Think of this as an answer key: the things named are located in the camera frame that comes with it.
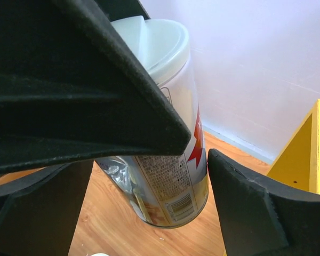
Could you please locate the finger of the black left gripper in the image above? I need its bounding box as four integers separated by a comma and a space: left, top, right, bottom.
0, 1, 191, 174

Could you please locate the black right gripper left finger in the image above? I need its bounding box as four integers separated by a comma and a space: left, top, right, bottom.
0, 160, 93, 255

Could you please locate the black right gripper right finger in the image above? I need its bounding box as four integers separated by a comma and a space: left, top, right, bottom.
207, 149, 320, 255

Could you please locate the yellow wooden shelf cabinet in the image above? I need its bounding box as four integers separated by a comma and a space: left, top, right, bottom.
267, 99, 320, 195

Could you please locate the red label can white lid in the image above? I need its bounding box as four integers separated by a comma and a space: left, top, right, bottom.
95, 15, 210, 229

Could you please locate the tall can white lid front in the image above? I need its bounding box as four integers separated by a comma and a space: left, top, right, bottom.
91, 253, 109, 256

